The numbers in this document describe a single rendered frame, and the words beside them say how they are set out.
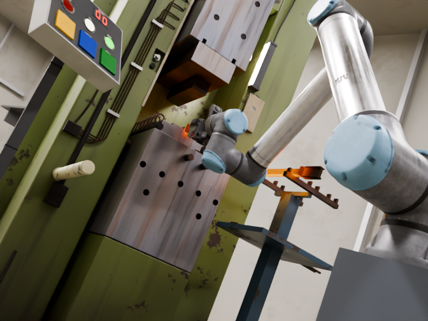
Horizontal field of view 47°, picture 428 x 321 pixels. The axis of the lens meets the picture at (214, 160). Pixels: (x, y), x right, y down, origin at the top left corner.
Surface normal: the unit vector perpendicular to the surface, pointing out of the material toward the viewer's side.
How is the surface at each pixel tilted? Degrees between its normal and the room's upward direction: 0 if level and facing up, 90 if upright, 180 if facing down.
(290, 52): 90
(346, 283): 90
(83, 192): 90
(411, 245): 70
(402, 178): 114
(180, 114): 90
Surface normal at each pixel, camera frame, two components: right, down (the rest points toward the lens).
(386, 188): 0.04, 0.65
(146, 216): 0.48, -0.07
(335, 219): -0.55, -0.44
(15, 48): 0.75, 0.11
